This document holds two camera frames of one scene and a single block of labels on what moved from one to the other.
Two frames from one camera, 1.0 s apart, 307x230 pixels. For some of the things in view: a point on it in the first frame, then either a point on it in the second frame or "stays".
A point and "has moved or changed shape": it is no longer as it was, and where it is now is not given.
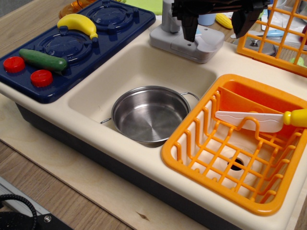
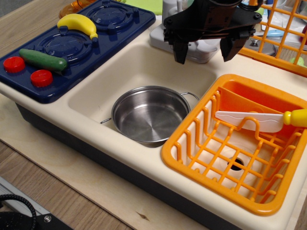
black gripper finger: x=189 y=22 → x=180 y=50
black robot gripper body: x=181 y=8 → x=211 y=19
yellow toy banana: x=78 y=22 stays
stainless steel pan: x=149 y=115 stays
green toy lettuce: x=300 y=61 stays
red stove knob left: x=14 y=64 stays
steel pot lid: x=268 y=48 stays
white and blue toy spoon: x=197 y=32 has moved or changed shape
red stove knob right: x=41 y=78 stays
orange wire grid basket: x=284 y=42 stays
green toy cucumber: x=42 y=60 stays
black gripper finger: x=242 y=21 → x=230 y=47
